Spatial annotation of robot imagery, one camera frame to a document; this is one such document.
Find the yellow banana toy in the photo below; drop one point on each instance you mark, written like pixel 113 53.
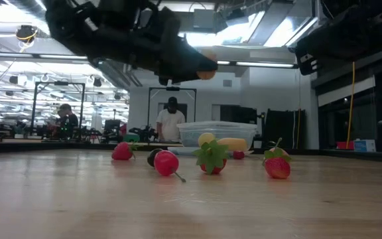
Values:
pixel 232 144

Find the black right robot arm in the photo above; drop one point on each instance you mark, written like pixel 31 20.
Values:
pixel 376 23

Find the clear plastic tupperware container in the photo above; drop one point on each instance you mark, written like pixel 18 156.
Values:
pixel 237 131

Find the long ceiling light bar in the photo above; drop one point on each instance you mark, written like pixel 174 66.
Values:
pixel 264 64

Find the black wall screen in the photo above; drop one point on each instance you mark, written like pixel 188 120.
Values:
pixel 239 113

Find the red strawberry toy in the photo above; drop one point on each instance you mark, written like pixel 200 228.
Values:
pixel 122 152
pixel 278 168

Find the black plum toy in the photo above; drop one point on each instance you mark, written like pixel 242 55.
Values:
pixel 152 157

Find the blue and white box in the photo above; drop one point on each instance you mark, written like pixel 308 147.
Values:
pixel 365 145

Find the black dome ceiling fixture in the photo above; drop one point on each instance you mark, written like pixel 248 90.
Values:
pixel 26 32

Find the small red cherry toy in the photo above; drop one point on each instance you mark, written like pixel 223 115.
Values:
pixel 238 155

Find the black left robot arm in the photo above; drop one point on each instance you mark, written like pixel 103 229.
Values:
pixel 78 30

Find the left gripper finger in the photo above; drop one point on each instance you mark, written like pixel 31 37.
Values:
pixel 187 64

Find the green background object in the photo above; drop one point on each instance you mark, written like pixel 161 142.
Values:
pixel 131 138

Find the black aluminium table frame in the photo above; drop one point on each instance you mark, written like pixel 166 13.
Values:
pixel 45 146

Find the person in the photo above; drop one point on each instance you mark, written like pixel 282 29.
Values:
pixel 68 121
pixel 170 124

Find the blue-rimmed clear container lid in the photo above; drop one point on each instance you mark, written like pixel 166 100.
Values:
pixel 184 151

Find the strawberry toy with large leaves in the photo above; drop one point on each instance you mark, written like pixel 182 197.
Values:
pixel 211 156

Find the black gantry frame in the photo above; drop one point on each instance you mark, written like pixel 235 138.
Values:
pixel 58 83

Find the red box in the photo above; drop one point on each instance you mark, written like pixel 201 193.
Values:
pixel 345 145

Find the large red cherry toy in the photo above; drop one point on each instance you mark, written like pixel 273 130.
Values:
pixel 166 162

